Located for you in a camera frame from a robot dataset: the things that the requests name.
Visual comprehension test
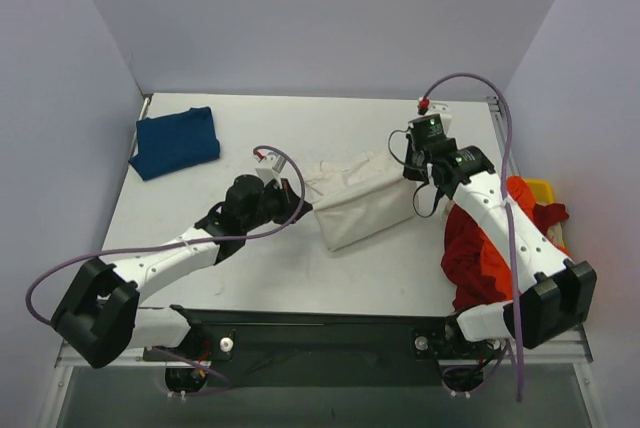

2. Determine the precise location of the cream white t shirt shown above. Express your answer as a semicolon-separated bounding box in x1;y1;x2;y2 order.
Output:
303;152;417;251

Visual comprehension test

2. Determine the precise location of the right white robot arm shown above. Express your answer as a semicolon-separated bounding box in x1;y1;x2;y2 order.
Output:
404;114;597;356

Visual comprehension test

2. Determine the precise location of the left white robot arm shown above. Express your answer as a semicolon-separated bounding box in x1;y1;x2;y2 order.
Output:
51;175;313;368

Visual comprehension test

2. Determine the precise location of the folded blue t shirt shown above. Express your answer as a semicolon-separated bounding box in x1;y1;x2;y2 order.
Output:
129;107;221;181

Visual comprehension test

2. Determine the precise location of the yellow plastic bin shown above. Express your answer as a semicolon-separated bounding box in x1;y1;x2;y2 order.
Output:
520;178;556;206

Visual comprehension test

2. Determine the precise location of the orange t shirt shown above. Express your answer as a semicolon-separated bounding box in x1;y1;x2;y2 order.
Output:
476;176;569;304

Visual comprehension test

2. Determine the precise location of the dark red t shirt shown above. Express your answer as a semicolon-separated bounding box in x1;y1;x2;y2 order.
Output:
439;200;570;310

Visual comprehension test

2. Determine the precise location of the beige t shirt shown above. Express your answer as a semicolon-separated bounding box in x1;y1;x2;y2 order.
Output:
546;223;565;249

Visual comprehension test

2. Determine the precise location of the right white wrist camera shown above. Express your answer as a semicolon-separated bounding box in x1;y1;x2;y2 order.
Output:
417;99;452;135

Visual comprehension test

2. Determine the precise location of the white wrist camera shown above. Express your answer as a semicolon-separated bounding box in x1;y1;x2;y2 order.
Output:
255;151;286;185
417;99;452;135

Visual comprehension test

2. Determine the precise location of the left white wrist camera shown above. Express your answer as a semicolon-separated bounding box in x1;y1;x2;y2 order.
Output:
255;151;286;185

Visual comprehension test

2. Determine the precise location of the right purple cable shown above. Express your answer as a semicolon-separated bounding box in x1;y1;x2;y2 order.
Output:
417;72;526;403

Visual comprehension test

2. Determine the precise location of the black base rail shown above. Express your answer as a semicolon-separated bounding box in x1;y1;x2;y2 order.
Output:
143;308;499;388

